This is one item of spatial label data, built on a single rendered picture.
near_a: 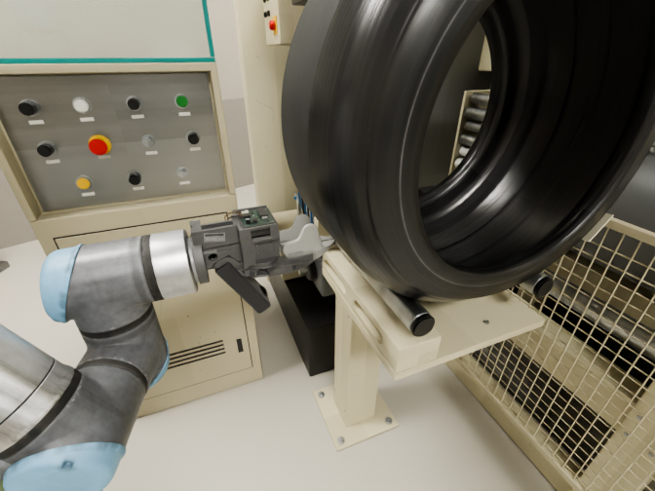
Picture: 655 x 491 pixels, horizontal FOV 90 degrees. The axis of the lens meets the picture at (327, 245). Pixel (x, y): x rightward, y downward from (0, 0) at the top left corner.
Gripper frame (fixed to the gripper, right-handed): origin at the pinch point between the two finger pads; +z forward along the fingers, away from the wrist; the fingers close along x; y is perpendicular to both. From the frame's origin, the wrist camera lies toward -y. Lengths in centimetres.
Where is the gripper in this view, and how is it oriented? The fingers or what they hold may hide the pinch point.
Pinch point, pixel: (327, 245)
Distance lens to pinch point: 53.7
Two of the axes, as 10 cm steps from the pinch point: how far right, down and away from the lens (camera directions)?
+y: 0.0, -8.6, -5.0
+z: 9.3, -1.9, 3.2
